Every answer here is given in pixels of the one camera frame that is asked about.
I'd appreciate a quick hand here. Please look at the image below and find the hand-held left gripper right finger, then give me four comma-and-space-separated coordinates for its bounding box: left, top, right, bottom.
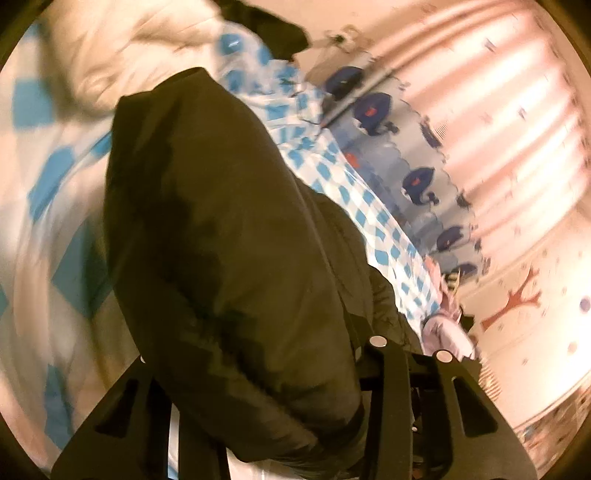
358, 335, 539, 480

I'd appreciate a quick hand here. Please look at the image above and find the black down jacket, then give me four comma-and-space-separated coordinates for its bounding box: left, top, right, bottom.
102, 67, 426, 480

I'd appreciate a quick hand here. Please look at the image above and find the black hooded jacket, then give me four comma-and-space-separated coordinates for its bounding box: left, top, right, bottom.
216, 0, 311, 62

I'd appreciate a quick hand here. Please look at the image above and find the whale print curtain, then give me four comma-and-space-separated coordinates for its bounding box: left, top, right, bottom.
318, 0, 591, 289

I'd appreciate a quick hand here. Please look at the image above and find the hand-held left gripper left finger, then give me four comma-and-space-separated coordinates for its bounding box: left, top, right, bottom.
50, 356, 232, 480

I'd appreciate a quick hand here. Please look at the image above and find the blue white checkered bed sheet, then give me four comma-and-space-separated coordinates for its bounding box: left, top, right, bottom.
0, 18, 462, 480

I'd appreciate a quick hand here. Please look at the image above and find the orange tree wall sticker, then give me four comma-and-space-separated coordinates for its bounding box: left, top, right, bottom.
480, 265, 542, 333

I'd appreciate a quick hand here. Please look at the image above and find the white down jacket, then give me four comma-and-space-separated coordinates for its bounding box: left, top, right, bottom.
44, 0, 243, 118

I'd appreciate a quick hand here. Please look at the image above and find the pink down jacket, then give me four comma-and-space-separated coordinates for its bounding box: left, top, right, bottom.
421, 305, 481, 363

